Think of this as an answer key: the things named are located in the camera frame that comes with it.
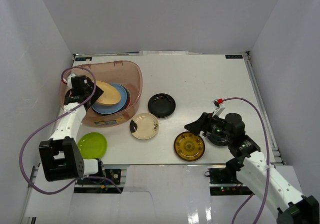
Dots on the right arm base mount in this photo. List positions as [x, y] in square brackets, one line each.
[223, 185]

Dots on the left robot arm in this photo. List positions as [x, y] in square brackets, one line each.
[60, 155]

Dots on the dark teal ceramic plate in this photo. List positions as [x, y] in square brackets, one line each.
[128, 97]

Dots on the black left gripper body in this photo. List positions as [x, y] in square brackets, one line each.
[92, 93]

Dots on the black glossy plate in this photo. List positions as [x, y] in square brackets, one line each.
[161, 105]

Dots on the black plate with iridescent rim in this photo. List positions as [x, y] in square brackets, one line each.
[219, 139]

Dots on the brown and yellow patterned plate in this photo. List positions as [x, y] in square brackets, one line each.
[189, 147]

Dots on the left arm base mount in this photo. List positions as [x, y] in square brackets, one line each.
[114, 174]

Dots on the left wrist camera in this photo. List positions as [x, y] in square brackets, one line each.
[68, 80]

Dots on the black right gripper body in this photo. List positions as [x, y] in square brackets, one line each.
[219, 130]

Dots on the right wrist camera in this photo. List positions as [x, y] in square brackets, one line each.
[218, 106]

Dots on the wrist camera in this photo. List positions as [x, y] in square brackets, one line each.
[218, 106]
[68, 80]

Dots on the cream plate with black patch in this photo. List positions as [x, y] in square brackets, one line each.
[144, 126]

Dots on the pink translucent plastic bin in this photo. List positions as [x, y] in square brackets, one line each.
[125, 73]

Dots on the light blue plate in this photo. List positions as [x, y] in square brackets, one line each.
[108, 110]

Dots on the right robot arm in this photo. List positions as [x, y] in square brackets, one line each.
[249, 166]

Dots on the lime green plate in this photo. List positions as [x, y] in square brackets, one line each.
[92, 145]

